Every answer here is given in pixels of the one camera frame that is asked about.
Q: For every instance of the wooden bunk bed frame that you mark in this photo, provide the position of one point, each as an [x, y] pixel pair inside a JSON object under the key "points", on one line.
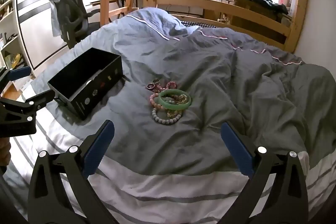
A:
{"points": [[210, 3]]}

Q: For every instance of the white sliding wardrobe door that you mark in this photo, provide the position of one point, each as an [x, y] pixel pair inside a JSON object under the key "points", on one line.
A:
{"points": [[39, 11]]}

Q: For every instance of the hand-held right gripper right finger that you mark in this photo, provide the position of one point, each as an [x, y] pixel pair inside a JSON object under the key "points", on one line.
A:
{"points": [[236, 150]]}

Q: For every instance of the light cloth on chair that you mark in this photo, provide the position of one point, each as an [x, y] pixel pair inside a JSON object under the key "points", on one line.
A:
{"points": [[55, 8]]}

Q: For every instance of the white bookshelf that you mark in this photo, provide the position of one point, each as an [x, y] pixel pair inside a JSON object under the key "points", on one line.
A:
{"points": [[9, 29]]}

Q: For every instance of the green jade bangle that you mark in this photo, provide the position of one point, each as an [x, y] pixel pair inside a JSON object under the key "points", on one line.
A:
{"points": [[164, 103]]}

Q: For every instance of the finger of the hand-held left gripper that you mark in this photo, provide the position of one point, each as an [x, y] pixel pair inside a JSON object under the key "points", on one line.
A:
{"points": [[39, 102], [17, 73]]}

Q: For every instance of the black cardboard box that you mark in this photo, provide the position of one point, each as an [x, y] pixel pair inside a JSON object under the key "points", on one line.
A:
{"points": [[78, 77]]}

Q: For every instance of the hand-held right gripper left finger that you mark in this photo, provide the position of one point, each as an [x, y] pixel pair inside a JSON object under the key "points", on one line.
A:
{"points": [[99, 148]]}

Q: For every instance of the checkered pillow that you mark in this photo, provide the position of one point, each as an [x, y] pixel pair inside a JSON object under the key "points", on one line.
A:
{"points": [[199, 24]]}

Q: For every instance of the person's left hand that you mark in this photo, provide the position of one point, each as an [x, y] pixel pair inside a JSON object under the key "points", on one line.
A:
{"points": [[4, 151]]}

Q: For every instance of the grey striped duvet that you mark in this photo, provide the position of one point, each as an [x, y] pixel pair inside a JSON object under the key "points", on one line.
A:
{"points": [[223, 69]]}

